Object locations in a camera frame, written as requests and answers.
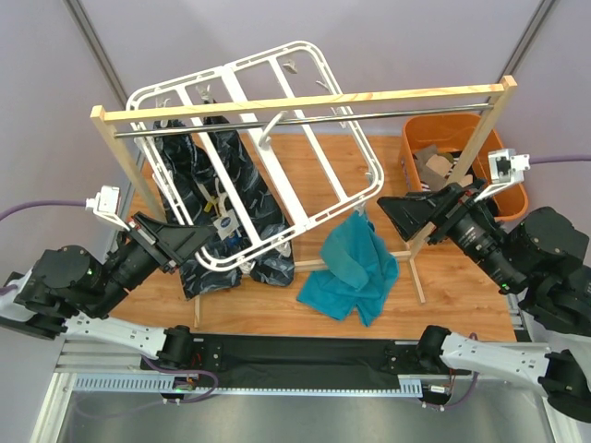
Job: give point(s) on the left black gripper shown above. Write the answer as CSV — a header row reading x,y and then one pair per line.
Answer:
x,y
149,243

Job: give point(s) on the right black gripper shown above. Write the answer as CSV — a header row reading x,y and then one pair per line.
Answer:
x,y
449,210

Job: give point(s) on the white plastic clip hanger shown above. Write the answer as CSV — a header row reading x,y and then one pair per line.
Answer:
x,y
147,104

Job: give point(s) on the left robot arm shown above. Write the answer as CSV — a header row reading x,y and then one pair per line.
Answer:
x,y
70,292

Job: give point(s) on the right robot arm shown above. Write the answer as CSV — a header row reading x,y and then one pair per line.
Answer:
x,y
542,258

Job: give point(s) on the dark patterned shorts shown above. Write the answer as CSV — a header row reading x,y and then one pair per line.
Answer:
x,y
207,203

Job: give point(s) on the teal towel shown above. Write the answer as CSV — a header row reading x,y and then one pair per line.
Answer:
x,y
359,275

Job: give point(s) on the wooden clothes rack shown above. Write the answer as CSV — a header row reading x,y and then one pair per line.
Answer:
x,y
290,144

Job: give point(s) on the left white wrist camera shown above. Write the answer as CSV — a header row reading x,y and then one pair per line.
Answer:
x,y
105,205

